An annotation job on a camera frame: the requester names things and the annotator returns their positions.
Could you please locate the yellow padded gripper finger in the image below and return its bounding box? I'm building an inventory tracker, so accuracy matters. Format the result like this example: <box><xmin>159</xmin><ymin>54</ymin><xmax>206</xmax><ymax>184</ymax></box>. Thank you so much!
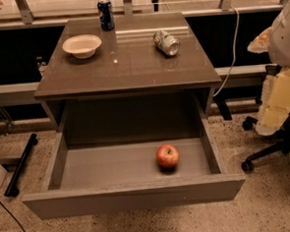
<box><xmin>255</xmin><ymin>69</ymin><xmax>290</xmax><ymax>136</ymax></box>

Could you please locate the red apple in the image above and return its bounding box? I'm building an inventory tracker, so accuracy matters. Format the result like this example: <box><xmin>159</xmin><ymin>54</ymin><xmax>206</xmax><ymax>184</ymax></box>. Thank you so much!
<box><xmin>156</xmin><ymin>145</ymin><xmax>180</xmax><ymax>168</ymax></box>

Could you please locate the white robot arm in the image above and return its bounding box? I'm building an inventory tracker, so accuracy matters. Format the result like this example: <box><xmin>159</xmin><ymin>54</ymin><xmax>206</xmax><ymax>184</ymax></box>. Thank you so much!
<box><xmin>247</xmin><ymin>0</ymin><xmax>290</xmax><ymax>136</ymax></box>

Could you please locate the grey cabinet with counter top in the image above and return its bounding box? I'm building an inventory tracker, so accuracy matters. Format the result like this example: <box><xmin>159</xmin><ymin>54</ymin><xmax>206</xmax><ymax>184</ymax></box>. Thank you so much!
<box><xmin>34</xmin><ymin>14</ymin><xmax>220</xmax><ymax>146</ymax></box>

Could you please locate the open grey top drawer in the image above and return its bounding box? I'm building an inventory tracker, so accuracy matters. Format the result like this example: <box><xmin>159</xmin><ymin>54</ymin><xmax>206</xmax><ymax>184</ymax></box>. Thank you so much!
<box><xmin>22</xmin><ymin>116</ymin><xmax>246</xmax><ymax>219</ymax></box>

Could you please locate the black office chair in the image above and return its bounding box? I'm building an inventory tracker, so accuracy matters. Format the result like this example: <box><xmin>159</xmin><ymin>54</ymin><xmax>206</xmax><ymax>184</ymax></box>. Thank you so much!
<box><xmin>235</xmin><ymin>63</ymin><xmax>290</xmax><ymax>206</ymax></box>

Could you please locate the crushed silver green can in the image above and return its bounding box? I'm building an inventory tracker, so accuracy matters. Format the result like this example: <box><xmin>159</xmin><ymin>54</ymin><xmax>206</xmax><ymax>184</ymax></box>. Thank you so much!
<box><xmin>153</xmin><ymin>30</ymin><xmax>180</xmax><ymax>56</ymax></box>

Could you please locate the blue soda can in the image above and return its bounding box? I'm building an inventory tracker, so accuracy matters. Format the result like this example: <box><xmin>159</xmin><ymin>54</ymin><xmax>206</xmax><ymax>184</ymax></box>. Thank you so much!
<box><xmin>96</xmin><ymin>0</ymin><xmax>115</xmax><ymax>30</ymax></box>

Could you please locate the white paper bowl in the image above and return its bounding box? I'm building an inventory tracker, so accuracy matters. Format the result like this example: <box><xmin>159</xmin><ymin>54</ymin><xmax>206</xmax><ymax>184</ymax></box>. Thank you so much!
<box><xmin>62</xmin><ymin>34</ymin><xmax>102</xmax><ymax>59</ymax></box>

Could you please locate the metal window railing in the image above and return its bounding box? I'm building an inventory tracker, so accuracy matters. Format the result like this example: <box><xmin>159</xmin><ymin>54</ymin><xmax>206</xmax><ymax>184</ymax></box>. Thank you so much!
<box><xmin>0</xmin><ymin>0</ymin><xmax>288</xmax><ymax>29</ymax></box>

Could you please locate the black metal bar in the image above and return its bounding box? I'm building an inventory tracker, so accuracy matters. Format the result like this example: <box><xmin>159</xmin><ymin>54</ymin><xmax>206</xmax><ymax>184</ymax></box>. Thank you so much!
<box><xmin>4</xmin><ymin>134</ymin><xmax>38</xmax><ymax>198</ymax></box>

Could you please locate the white cable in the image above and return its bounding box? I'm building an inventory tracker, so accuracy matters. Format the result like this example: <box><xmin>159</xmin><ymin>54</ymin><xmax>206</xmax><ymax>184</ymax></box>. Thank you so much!
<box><xmin>207</xmin><ymin>6</ymin><xmax>245</xmax><ymax>98</ymax></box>

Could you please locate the black floor cable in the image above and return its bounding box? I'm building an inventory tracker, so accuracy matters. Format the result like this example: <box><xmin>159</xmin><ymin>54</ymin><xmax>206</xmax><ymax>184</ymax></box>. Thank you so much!
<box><xmin>0</xmin><ymin>189</ymin><xmax>33</xmax><ymax>232</ymax></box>

